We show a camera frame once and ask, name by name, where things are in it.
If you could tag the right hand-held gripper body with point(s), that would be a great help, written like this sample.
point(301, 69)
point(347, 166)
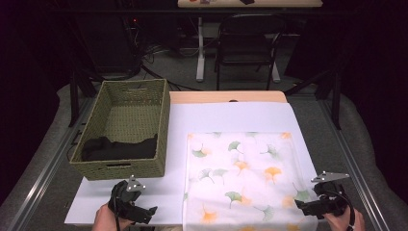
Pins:
point(330, 200)

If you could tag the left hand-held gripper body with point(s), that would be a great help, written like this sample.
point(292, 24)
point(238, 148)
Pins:
point(123, 195)

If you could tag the black cloth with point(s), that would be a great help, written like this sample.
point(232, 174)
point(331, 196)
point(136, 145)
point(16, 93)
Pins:
point(122, 149)

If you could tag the white leaf-print mesh bag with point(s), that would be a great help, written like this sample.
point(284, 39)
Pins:
point(247, 179)

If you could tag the green woven basket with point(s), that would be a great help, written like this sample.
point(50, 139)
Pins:
point(128, 122)

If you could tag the person's right hand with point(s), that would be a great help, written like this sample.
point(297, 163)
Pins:
point(341, 224)

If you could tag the person's left hand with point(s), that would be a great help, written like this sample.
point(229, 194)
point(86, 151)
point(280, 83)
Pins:
point(104, 221)

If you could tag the black metal stand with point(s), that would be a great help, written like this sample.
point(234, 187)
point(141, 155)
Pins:
point(336, 102)
point(74, 102)

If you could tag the black curtain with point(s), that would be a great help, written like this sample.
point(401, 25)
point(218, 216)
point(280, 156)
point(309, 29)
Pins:
point(375, 64)
point(29, 64)

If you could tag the black equipment cabinet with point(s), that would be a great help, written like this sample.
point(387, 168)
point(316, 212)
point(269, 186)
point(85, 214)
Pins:
point(109, 41)

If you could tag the black folding chair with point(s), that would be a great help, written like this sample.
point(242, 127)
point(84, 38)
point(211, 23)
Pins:
point(243, 41)

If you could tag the light desk with white legs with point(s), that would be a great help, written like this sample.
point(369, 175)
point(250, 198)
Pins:
point(288, 4)

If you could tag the small black item on desk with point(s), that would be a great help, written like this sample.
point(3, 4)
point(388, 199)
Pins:
point(247, 1)

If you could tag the aluminium rail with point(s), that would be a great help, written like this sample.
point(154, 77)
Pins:
point(356, 170)
point(41, 176)

